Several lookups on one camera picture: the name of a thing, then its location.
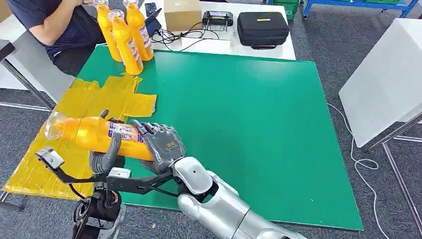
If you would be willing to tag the black left camera bracket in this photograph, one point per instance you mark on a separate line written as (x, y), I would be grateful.
(75, 178)

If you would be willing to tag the grey side table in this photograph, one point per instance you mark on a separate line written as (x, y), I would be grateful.
(36, 69)

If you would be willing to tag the green table mat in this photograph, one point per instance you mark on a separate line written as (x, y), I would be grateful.
(230, 109)

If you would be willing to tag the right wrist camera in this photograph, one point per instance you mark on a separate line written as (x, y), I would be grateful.
(119, 173)

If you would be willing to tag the white side table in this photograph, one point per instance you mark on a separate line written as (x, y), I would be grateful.
(382, 82)

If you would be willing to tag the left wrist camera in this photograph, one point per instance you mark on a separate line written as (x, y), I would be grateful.
(50, 158)

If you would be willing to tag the blue metal rack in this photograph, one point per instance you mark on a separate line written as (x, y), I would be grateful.
(356, 3)

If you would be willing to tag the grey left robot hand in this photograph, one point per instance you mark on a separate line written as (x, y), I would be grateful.
(105, 161)

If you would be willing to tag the person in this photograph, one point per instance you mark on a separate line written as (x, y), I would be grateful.
(72, 36)

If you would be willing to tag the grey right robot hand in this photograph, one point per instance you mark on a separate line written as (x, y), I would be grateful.
(165, 145)

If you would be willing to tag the cardboard box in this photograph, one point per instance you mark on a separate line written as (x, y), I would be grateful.
(183, 14)

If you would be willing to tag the black carry case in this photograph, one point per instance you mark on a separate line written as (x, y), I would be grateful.
(263, 29)

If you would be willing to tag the black camera bracket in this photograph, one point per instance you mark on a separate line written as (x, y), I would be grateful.
(75, 178)
(138, 184)

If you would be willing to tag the green crate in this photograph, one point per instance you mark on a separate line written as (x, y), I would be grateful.
(290, 9)

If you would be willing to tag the black right camera bracket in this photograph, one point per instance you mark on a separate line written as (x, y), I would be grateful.
(138, 184)

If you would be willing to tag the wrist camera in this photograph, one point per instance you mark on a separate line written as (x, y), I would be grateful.
(50, 158)
(119, 173)

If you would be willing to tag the yellow sheet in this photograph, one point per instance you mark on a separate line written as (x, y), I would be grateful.
(33, 175)

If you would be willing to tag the orange drink bottle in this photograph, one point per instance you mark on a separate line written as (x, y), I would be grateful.
(89, 135)
(107, 33)
(127, 46)
(140, 36)

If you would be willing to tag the black phone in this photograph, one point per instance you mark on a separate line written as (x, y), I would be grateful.
(150, 9)

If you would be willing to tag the black remote controller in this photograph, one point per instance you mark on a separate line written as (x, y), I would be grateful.
(217, 19)

